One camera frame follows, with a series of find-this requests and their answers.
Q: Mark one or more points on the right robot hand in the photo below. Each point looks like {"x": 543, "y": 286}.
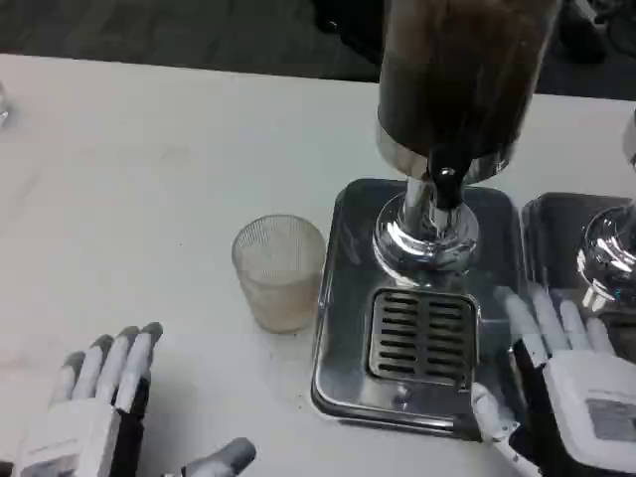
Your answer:
{"x": 571, "y": 392}

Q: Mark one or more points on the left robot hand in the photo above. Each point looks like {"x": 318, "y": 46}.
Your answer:
{"x": 94, "y": 402}

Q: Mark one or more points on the steel drip tray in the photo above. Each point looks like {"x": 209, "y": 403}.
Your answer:
{"x": 576, "y": 258}
{"x": 412, "y": 308}

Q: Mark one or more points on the chrome drink dispenser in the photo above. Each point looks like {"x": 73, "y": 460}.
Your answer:
{"x": 613, "y": 248}

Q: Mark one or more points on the slotted drip grid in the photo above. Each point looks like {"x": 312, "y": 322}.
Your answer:
{"x": 422, "y": 338}

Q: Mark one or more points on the clear ribbed glass cup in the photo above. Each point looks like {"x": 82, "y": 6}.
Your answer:
{"x": 278, "y": 273}

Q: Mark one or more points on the black dispenser tap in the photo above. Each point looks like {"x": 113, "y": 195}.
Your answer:
{"x": 443, "y": 181}

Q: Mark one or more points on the dark drink dispenser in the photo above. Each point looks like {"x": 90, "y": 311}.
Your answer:
{"x": 462, "y": 99}

